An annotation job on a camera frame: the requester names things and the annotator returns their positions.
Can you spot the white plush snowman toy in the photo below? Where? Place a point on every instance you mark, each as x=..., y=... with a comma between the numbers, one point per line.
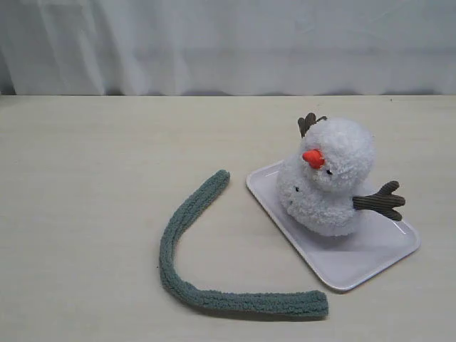
x=320, y=185

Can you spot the green fuzzy scarf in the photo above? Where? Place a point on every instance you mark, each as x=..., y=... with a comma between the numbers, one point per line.
x=296, y=306

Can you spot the white plastic tray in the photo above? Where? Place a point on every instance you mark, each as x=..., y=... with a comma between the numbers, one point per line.
x=341, y=263

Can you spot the white backdrop curtain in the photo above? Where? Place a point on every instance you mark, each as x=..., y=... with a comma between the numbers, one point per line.
x=228, y=47

